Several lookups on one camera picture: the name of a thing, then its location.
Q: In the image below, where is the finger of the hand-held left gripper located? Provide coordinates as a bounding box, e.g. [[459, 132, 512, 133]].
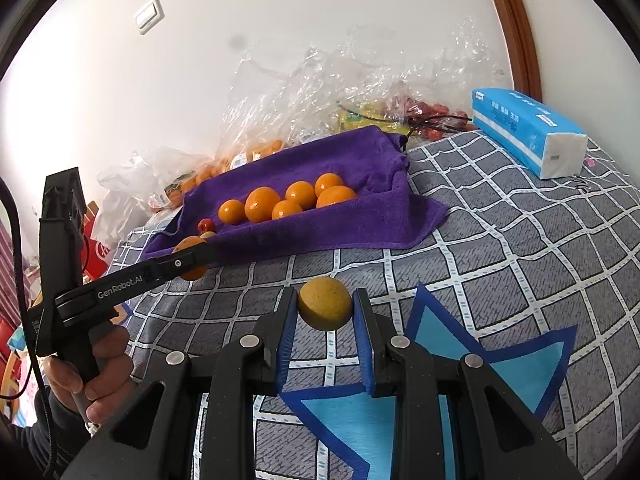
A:
[[145, 242, 223, 283]]

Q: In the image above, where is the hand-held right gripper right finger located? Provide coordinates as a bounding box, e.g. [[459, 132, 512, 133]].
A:
[[352, 287, 583, 480]]

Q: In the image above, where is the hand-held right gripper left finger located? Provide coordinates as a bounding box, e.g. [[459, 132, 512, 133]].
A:
[[60, 287, 299, 480]]

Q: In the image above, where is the small orange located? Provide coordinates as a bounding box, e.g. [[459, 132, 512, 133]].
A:
[[171, 236, 210, 282], [244, 186, 282, 223], [271, 200, 304, 221], [316, 186, 359, 209], [314, 173, 345, 197], [219, 199, 246, 226], [285, 181, 317, 209]]

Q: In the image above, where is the yellowish green citrus fruit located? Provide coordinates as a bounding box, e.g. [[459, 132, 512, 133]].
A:
[[297, 277, 352, 332]]

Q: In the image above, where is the purple towel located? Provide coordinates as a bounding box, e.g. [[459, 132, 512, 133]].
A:
[[142, 126, 448, 267]]

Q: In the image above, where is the person's left forearm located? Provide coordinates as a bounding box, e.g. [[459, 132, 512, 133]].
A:
[[0, 385, 101, 480]]

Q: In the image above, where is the person's left hand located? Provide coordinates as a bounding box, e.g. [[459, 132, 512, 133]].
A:
[[44, 325, 135, 423]]

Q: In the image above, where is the red paper bag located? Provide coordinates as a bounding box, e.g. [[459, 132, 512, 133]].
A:
[[82, 220, 116, 281]]

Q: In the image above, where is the white plastic bag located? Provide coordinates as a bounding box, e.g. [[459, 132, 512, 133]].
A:
[[90, 160, 171, 246]]

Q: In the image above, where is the clear bag of oranges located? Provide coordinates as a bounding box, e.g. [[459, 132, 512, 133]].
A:
[[215, 137, 291, 171], [150, 147, 236, 211]]

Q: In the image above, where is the grey checked star blanket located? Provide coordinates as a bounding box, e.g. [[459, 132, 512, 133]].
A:
[[97, 130, 640, 480]]

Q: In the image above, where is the crinkled clear plastic wrap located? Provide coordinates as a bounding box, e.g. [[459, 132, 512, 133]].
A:
[[222, 15, 501, 161]]

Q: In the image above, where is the yellow green package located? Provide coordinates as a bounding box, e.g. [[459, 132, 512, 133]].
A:
[[337, 101, 401, 133]]

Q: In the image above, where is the pile of red cherry tomatoes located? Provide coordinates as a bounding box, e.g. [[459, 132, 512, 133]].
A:
[[387, 95, 476, 141]]

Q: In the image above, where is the blue tissue pack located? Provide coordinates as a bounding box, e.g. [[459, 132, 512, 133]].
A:
[[471, 87, 588, 180]]

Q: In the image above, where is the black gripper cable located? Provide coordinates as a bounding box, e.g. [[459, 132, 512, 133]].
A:
[[0, 177, 56, 476]]

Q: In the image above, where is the white light switch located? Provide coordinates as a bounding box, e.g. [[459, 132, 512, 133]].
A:
[[134, 0, 166, 36]]

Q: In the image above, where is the brown wooden door frame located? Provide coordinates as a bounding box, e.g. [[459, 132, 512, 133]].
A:
[[475, 0, 543, 103]]

